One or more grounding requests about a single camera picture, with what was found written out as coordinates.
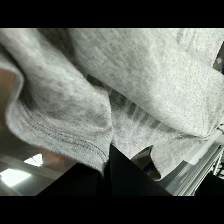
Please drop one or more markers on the silver frame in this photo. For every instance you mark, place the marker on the silver frame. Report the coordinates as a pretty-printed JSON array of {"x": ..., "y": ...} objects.
[{"x": 196, "y": 173}]

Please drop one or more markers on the grey T-shirt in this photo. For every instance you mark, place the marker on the grey T-shirt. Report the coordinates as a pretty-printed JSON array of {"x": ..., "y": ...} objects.
[{"x": 156, "y": 83}]

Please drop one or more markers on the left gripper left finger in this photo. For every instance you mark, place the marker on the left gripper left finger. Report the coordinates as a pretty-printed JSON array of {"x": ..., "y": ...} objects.
[{"x": 78, "y": 183}]

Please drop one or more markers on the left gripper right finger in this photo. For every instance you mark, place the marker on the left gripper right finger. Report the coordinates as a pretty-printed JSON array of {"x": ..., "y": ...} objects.
[{"x": 130, "y": 180}]

